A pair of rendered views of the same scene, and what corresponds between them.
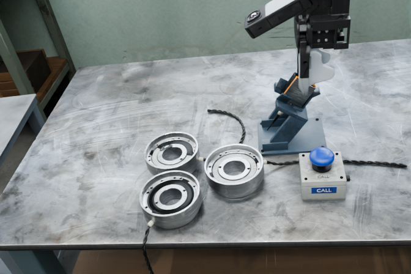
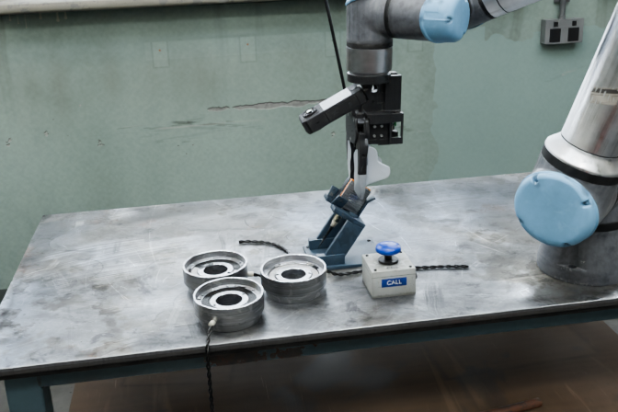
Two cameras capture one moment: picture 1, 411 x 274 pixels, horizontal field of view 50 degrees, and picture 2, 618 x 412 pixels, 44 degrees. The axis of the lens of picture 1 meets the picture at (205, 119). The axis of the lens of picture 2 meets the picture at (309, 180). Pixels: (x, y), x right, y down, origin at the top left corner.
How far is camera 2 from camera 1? 0.57 m
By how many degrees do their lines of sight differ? 26
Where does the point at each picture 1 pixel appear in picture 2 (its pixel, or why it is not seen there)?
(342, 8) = (394, 105)
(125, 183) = (160, 304)
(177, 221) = (244, 317)
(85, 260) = not seen: outside the picture
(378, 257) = (450, 400)
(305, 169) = (372, 264)
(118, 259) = not seen: outside the picture
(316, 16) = (371, 112)
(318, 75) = (375, 173)
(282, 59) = (312, 199)
